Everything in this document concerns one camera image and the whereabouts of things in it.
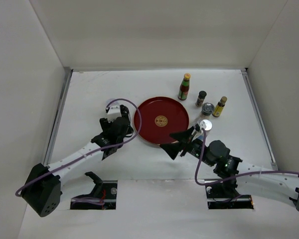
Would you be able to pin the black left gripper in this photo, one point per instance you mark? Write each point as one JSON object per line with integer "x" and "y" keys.
{"x": 106, "y": 124}

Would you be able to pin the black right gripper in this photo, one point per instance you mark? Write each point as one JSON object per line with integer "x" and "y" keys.
{"x": 172, "y": 149}

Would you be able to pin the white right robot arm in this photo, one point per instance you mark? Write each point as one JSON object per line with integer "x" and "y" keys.
{"x": 230, "y": 176}

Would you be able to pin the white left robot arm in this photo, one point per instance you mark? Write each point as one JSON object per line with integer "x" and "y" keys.
{"x": 45, "y": 188}

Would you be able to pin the grey lid spice jar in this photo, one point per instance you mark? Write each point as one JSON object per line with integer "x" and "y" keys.
{"x": 110, "y": 102}

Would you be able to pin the red round tray gold rim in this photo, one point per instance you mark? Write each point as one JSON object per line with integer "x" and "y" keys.
{"x": 158, "y": 117}

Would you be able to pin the yellow label small oil bottle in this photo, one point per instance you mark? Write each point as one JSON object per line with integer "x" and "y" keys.
{"x": 219, "y": 107}

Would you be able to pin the small black cap spice jar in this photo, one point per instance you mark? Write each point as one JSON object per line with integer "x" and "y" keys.
{"x": 200, "y": 99}

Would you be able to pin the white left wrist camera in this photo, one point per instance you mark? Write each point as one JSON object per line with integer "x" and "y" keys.
{"x": 113, "y": 112}

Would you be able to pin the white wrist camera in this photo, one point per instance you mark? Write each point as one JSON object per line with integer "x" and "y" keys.
{"x": 204, "y": 125}
{"x": 113, "y": 112}

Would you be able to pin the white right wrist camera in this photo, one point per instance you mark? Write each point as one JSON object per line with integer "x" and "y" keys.
{"x": 204, "y": 125}

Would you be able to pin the aluminium table edge rail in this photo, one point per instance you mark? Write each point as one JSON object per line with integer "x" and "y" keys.
{"x": 57, "y": 119}

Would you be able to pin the right robot arm base mount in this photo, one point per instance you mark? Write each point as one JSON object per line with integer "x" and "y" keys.
{"x": 224, "y": 196}

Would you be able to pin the left robot arm base mount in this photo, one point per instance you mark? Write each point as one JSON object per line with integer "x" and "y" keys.
{"x": 102, "y": 197}

